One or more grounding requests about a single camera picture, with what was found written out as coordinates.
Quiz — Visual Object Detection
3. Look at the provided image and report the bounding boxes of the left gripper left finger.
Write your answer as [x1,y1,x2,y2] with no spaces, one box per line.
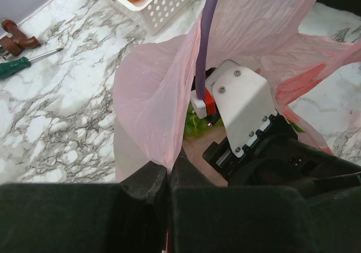
[1,162,168,252]

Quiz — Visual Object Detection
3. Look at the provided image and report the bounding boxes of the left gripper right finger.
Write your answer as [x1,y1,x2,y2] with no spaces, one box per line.
[168,151,320,252]

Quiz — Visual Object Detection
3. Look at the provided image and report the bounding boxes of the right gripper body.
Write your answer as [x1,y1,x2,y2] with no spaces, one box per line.
[202,114,299,185]

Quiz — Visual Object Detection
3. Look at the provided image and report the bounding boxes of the green fake grapes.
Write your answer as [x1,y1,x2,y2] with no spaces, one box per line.
[184,105,208,137]

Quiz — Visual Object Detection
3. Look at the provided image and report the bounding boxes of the pink plastic bag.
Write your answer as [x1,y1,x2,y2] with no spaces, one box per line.
[113,0,360,181]

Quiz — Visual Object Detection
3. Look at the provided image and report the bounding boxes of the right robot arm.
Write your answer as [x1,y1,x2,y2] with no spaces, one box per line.
[202,114,360,252]

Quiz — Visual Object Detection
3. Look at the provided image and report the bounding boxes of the white perforated plastic basket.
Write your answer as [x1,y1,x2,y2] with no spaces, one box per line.
[107,0,191,35]

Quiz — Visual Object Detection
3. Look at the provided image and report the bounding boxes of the brown metal faucet valve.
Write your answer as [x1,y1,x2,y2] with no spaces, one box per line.
[1,19,41,60]

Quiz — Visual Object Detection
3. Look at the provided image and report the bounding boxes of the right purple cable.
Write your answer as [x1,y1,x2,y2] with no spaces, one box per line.
[195,0,226,100]

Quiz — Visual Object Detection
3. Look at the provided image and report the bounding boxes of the green handled screwdriver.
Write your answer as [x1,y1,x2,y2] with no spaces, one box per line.
[0,47,63,80]

